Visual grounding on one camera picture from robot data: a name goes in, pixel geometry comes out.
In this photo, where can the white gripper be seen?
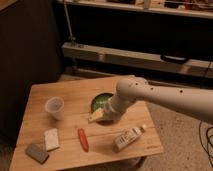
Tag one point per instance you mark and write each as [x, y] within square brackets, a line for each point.
[114, 108]

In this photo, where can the red pepper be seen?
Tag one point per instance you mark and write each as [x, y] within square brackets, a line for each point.
[83, 139]

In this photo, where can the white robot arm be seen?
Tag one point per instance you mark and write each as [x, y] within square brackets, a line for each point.
[196, 103]

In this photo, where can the green bowl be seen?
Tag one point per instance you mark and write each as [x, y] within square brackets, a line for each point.
[98, 102]

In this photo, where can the wooden table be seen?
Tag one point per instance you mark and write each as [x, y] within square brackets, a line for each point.
[77, 96]

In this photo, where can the white tube bottle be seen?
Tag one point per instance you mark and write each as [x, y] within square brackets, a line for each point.
[128, 137]

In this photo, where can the white sponge block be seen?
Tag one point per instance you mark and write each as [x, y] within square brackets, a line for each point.
[51, 139]

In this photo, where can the grey rectangular block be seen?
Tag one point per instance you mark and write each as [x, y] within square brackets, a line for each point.
[36, 153]

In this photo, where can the metal shelf rack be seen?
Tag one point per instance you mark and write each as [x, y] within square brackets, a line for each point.
[137, 34]

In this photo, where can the black handle on shelf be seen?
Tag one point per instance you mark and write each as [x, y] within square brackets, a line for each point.
[176, 60]

